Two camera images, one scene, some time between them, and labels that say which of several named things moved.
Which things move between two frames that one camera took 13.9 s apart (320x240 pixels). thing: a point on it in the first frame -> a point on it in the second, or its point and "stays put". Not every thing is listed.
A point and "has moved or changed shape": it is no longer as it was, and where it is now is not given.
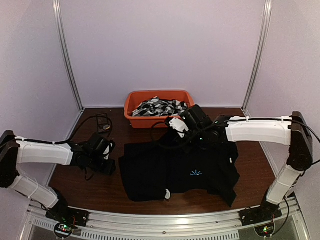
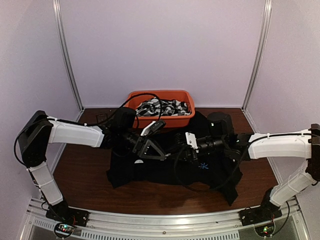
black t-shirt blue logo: (150, 169) has moved or changed shape
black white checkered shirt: (155, 106) stays put
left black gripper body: (95, 164) -> (127, 142)
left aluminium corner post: (57, 8) stays put
